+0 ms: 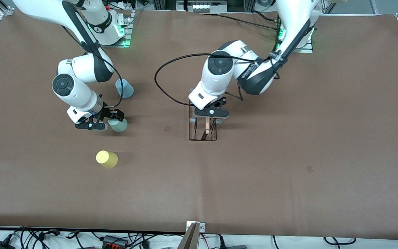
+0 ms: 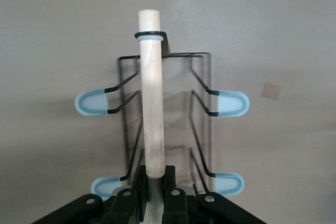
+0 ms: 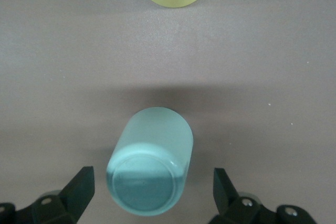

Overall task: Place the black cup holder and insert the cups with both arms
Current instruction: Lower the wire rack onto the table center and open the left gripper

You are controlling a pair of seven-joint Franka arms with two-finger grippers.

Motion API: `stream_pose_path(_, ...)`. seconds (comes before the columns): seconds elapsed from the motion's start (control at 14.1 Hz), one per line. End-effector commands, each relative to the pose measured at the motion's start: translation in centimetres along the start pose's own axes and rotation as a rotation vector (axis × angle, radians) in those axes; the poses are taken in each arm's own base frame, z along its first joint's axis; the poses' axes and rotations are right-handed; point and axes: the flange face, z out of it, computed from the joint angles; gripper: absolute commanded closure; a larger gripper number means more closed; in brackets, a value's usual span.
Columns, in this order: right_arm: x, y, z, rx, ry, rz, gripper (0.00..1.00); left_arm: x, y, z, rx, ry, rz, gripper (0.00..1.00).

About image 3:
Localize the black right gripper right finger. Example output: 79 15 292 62
209 167 316 224

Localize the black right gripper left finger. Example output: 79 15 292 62
0 166 96 224

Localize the mint green plastic cup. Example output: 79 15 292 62
106 106 195 218

